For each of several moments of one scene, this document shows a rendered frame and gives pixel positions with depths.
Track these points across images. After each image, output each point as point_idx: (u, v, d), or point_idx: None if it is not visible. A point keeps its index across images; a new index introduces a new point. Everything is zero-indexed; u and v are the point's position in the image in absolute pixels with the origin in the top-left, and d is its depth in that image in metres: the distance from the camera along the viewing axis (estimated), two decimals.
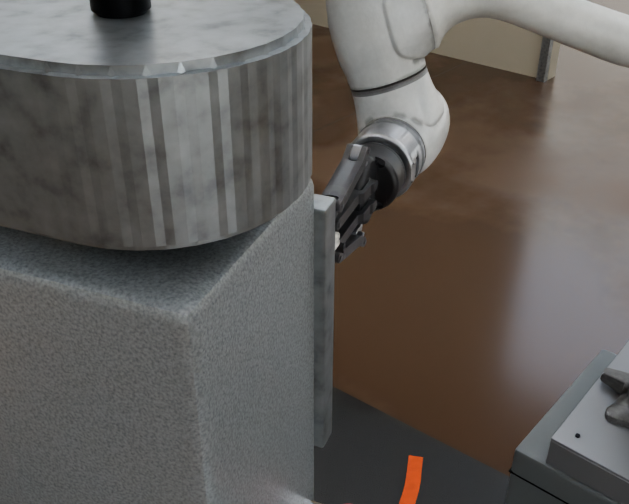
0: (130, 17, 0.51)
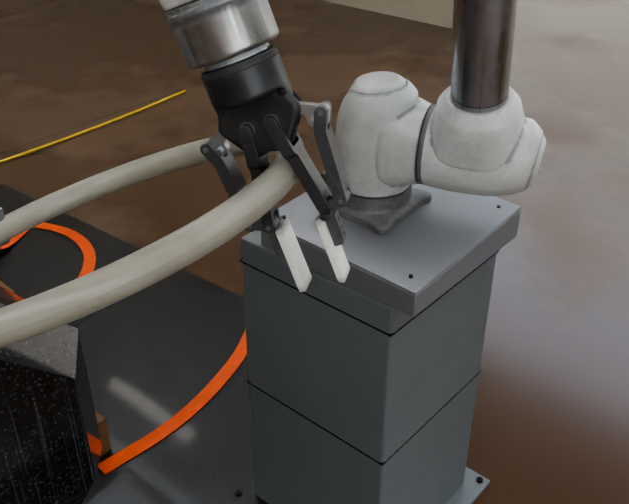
0: None
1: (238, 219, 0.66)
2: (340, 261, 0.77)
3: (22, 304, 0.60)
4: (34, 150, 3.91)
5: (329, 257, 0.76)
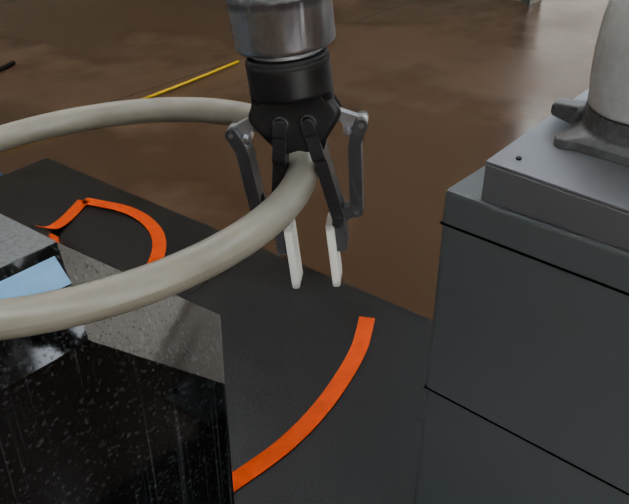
0: None
1: (276, 227, 0.65)
2: (339, 266, 0.78)
3: (56, 297, 0.56)
4: None
5: (330, 261, 0.77)
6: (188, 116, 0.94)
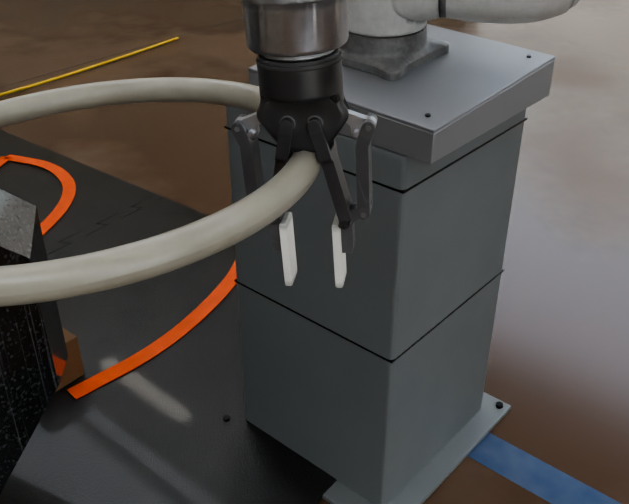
0: None
1: (272, 213, 0.64)
2: (342, 267, 0.77)
3: (45, 268, 0.57)
4: (15, 91, 3.67)
5: (334, 262, 0.76)
6: (204, 97, 0.94)
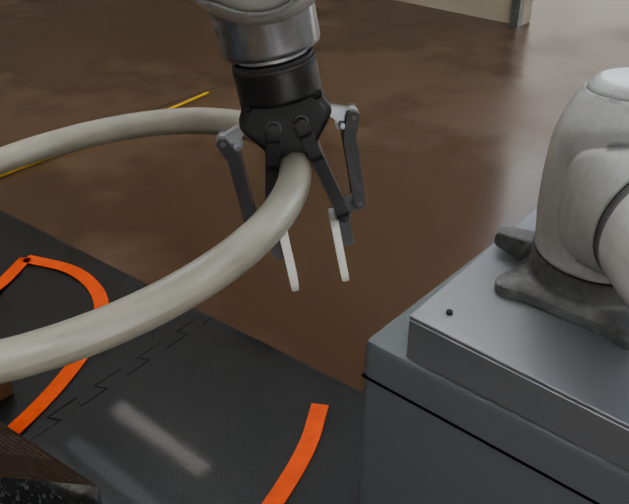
0: None
1: (292, 215, 0.64)
2: (345, 260, 0.78)
3: (95, 317, 0.53)
4: (32, 164, 3.27)
5: (338, 257, 0.77)
6: (148, 130, 0.91)
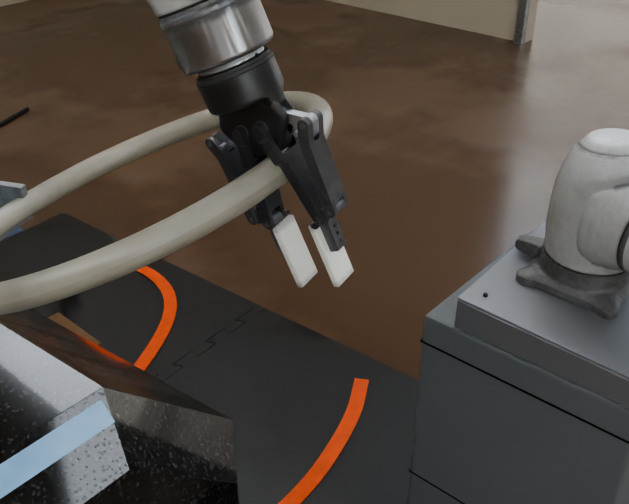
0: None
1: None
2: (336, 266, 0.76)
3: (130, 239, 0.67)
4: None
5: (323, 262, 0.76)
6: None
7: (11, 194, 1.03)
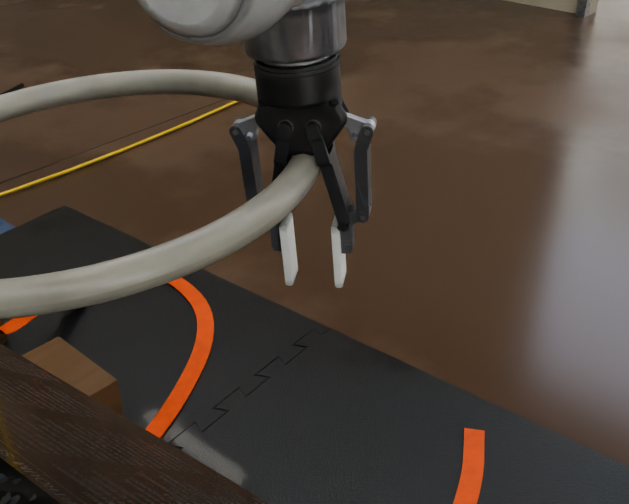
0: None
1: None
2: (342, 267, 0.77)
3: (201, 236, 0.60)
4: (99, 159, 3.02)
5: (334, 263, 0.76)
6: (121, 90, 0.96)
7: None
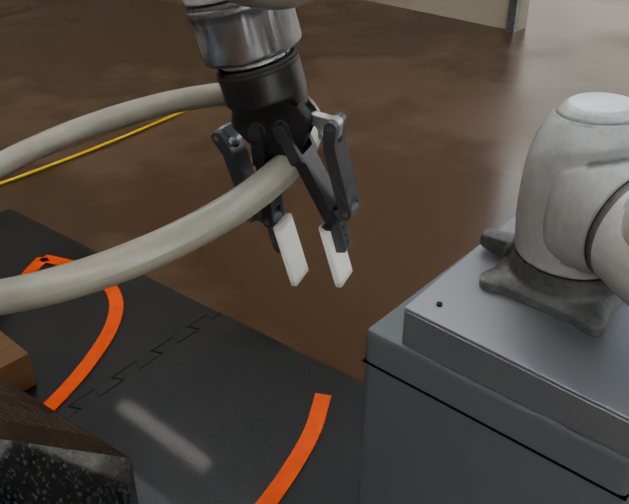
0: None
1: None
2: (340, 267, 0.77)
3: (146, 240, 0.64)
4: (46, 167, 3.40)
5: (329, 262, 0.76)
6: (177, 106, 1.02)
7: None
